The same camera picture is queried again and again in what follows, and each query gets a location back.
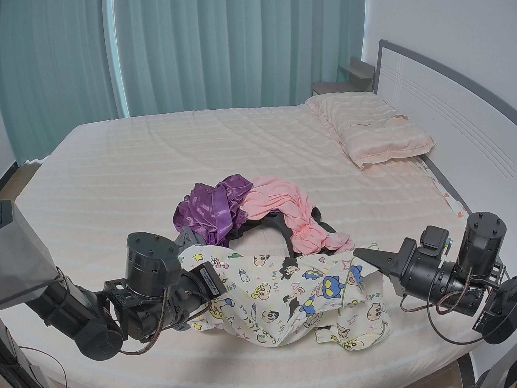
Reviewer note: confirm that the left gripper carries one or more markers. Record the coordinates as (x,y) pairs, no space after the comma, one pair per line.
(194,287)

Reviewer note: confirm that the blue-green curtain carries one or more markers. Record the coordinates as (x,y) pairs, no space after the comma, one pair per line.
(52,55)
(242,38)

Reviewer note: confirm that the pink striped pillow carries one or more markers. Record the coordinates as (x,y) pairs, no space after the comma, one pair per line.
(363,123)

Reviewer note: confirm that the purple satin garment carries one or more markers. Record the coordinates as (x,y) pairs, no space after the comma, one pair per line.
(206,208)

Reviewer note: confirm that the bed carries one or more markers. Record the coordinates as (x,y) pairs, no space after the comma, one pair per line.
(202,148)

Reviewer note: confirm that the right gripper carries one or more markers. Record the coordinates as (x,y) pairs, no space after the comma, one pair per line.
(424,281)

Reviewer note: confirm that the black garment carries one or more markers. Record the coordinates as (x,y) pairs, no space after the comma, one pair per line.
(242,228)

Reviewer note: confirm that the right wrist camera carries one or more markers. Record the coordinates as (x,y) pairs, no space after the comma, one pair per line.
(434,239)

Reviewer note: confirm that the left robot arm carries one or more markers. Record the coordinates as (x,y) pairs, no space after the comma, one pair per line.
(149,265)

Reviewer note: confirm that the white printed pyjama top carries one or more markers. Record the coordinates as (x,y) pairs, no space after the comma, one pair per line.
(282,297)

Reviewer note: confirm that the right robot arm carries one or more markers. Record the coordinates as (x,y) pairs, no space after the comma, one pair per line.
(482,245)

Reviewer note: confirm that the grey bedside table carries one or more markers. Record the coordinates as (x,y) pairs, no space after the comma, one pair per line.
(347,77)

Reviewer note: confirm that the pink garment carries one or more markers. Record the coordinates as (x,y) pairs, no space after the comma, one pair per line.
(278,200)

